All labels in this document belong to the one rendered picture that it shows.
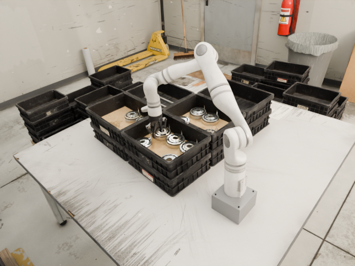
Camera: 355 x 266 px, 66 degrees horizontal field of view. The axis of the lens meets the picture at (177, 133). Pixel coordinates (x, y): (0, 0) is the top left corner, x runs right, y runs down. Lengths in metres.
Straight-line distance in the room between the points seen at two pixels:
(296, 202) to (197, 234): 0.50
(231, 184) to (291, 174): 0.45
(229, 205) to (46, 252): 1.48
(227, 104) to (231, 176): 0.31
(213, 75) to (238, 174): 0.44
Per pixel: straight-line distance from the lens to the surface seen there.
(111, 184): 1.54
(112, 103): 1.90
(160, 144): 1.53
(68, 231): 2.36
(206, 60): 1.24
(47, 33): 4.57
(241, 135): 1.10
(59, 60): 4.69
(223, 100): 1.15
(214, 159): 1.54
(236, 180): 1.22
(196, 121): 1.70
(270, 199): 1.43
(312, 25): 4.21
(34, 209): 2.65
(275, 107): 2.15
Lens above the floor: 1.74
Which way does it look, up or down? 35 degrees down
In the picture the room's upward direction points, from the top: 5 degrees counter-clockwise
